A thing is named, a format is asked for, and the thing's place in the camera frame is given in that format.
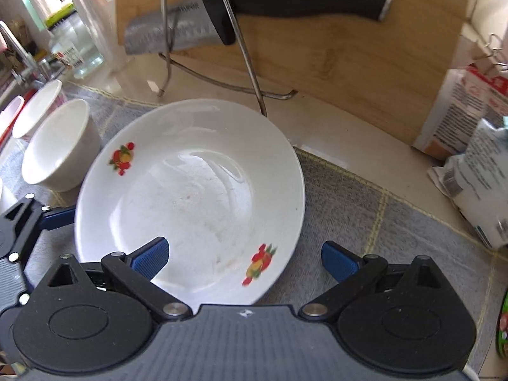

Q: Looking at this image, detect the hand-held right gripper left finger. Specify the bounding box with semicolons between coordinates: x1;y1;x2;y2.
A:
47;237;193;323

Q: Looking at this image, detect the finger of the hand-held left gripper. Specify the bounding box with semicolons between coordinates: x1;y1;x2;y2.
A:
0;195;77;264

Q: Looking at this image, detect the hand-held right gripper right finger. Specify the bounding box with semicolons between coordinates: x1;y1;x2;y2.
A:
298;240;442;322

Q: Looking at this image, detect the white bowl with pink flowers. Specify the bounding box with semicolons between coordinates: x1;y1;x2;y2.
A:
11;79;64;141
21;99;103;192

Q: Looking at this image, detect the white plate with fruit print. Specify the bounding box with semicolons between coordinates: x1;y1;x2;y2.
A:
74;99;306;306

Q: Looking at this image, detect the blue grey checked towel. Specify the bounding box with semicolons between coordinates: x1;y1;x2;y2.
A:
0;81;508;378

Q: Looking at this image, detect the red plastic basin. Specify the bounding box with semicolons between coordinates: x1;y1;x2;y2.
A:
0;89;37;144

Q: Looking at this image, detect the white printed food bag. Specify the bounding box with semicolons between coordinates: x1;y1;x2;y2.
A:
427;117;508;249

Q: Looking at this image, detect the glass jar with green lid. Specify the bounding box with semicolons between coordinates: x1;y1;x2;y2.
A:
45;4;105;80

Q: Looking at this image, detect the steel faucet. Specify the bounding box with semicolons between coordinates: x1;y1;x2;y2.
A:
0;20;52;89

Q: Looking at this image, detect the sauce jar with green lid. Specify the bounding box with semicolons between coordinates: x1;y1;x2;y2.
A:
496;289;508;360

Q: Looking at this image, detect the red and white food bag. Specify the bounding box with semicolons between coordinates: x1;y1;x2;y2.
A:
412;65;508;160

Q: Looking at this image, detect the bamboo cutting board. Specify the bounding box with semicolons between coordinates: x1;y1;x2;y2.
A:
115;0;473;146

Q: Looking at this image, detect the clear plastic wrap roll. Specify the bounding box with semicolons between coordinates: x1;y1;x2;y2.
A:
73;0;134;74

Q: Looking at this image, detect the metal binder clip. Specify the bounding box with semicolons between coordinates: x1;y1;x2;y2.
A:
472;33;508;77

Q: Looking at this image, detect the steel wire rack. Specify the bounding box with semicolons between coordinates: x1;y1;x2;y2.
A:
157;0;298;117

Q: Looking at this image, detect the black handled kitchen knife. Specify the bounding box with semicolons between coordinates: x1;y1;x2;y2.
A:
124;0;394;57

